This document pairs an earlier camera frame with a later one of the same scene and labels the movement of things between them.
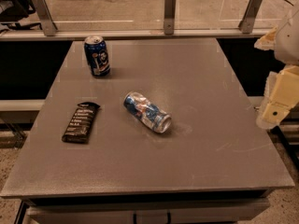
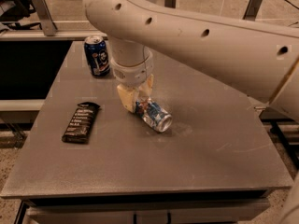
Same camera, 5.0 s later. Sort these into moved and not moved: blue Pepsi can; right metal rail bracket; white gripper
Moved: white gripper
Not moved: blue Pepsi can; right metal rail bracket
